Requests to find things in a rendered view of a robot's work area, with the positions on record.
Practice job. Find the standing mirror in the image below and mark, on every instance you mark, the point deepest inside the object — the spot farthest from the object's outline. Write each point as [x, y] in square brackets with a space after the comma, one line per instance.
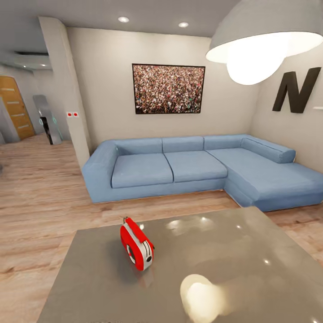
[47, 119]

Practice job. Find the radio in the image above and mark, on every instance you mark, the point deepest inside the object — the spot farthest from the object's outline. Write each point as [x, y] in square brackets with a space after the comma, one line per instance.
[136, 243]

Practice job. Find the picture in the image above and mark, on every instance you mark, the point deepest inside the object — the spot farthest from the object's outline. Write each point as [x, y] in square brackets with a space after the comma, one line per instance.
[164, 88]

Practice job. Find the sofa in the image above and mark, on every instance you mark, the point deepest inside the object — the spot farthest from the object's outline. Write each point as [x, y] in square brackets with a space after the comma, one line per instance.
[252, 171]

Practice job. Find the door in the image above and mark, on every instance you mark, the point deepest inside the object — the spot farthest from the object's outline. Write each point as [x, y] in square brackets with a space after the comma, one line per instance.
[15, 106]

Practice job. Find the room light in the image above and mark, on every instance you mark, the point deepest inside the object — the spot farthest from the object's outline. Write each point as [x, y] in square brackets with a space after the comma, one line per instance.
[302, 20]

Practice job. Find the decorative sign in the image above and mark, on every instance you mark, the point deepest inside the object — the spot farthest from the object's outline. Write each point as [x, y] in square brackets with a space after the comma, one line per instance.
[288, 85]

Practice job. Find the coffee table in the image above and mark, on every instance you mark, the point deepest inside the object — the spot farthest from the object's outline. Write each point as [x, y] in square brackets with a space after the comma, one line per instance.
[229, 266]

